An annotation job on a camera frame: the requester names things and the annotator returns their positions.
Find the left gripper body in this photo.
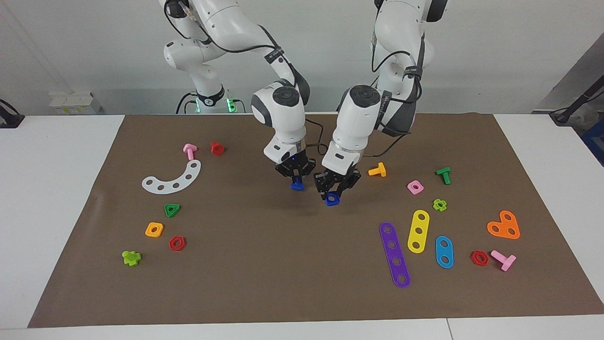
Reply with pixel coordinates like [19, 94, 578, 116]
[327, 165, 360, 184]

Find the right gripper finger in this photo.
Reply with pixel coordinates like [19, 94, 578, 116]
[298, 159, 316, 185]
[275, 162, 297, 185]

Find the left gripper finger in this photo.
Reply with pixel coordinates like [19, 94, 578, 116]
[315, 172, 334, 197]
[336, 172, 362, 195]

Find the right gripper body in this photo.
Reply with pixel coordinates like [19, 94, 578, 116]
[281, 150, 310, 174]

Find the yellow strip with holes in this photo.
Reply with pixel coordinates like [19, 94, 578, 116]
[407, 210, 430, 254]

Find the purple strip with holes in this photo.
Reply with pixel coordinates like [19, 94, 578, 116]
[379, 222, 411, 289]

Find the white curved strip with holes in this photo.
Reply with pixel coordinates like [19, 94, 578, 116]
[142, 160, 202, 195]

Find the blue strip with holes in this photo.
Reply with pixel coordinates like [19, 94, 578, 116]
[435, 236, 454, 269]

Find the orange heart-shaped plate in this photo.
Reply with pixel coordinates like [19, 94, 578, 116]
[487, 210, 520, 240]

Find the white box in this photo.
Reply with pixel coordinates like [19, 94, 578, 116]
[49, 91, 102, 116]

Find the black stand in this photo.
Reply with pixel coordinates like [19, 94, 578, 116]
[0, 99, 25, 129]
[549, 76, 604, 126]

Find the black cable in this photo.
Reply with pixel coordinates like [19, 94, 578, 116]
[163, 0, 312, 107]
[357, 127, 412, 159]
[303, 118, 327, 155]
[370, 28, 423, 102]

